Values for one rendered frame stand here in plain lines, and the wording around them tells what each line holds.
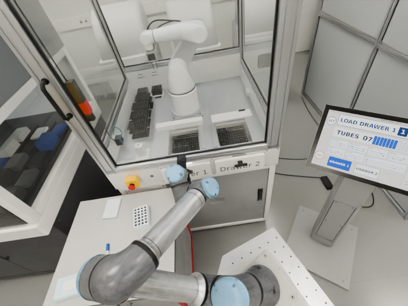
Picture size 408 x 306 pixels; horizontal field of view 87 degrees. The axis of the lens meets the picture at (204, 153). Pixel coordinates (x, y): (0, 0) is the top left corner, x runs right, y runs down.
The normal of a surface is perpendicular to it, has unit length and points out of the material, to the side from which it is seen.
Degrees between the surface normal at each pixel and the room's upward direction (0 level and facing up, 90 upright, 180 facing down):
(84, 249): 0
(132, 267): 31
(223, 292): 38
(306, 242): 3
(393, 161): 50
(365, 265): 0
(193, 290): 55
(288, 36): 90
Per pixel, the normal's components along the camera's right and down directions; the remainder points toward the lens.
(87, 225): -0.14, -0.69
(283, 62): 0.08, 0.71
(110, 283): -0.03, -0.25
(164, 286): 0.68, -0.31
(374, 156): -0.48, 0.07
